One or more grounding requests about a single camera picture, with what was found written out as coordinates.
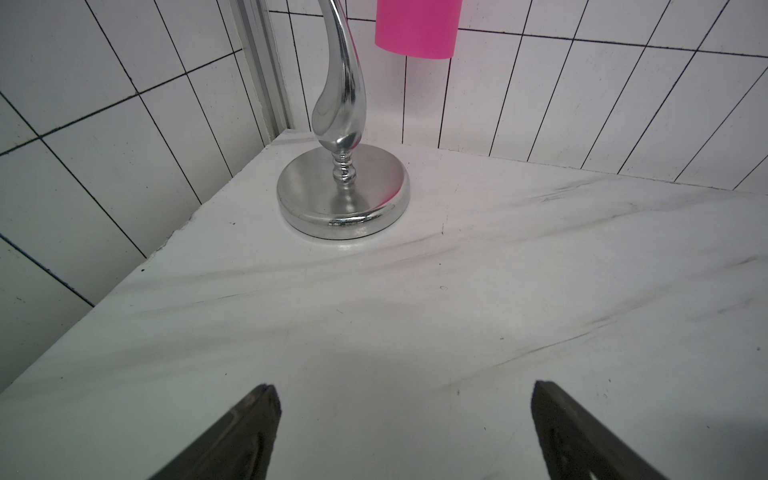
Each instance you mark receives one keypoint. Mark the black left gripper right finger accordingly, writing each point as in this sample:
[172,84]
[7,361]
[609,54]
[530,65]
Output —
[576,445]

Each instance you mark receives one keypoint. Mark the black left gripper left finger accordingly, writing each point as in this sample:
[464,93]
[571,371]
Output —
[237,446]

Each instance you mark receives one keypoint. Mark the chrome glass holder stand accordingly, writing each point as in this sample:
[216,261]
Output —
[344,189]

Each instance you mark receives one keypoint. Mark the pink plastic wine glass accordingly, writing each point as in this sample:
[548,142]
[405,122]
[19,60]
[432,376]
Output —
[424,29]

